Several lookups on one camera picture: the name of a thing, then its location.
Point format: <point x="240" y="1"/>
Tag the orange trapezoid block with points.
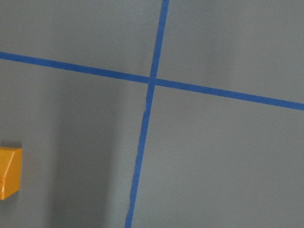
<point x="10" y="171"/>

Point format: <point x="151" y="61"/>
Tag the blue tape line right crosswise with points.
<point x="145" y="80"/>

